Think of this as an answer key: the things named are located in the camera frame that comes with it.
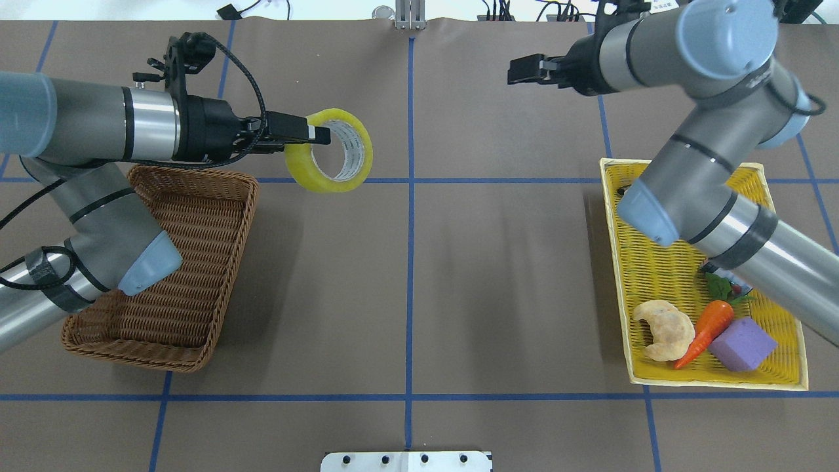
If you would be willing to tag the brown wicker basket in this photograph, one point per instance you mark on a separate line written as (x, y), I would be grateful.
(176, 323)

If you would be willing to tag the toy croissant bread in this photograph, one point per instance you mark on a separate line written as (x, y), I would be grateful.
(671, 329)

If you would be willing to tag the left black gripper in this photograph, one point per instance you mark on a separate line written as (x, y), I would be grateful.
(211, 128)

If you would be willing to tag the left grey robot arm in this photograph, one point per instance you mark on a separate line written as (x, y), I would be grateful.
(70, 137)

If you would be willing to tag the aluminium camera post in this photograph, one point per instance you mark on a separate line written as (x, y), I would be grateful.
(410, 15)

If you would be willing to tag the orange toy carrot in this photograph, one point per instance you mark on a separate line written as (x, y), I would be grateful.
(714, 319)

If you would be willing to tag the small silver can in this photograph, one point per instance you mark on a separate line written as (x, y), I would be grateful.
(723, 284)

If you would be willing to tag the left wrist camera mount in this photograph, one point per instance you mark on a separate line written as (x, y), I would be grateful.
(186, 55)

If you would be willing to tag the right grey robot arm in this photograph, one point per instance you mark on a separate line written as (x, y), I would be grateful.
(720, 53)

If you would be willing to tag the yellow tape roll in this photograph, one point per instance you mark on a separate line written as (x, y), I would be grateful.
(357, 148)

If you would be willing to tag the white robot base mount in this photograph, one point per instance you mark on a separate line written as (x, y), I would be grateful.
(470, 460)

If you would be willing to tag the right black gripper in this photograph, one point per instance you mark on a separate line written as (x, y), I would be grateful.
(585, 67)

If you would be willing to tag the yellow woven basket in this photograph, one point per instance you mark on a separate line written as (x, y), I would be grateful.
(645, 271)

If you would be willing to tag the purple foam block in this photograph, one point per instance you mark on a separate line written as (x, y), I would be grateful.
(743, 346)

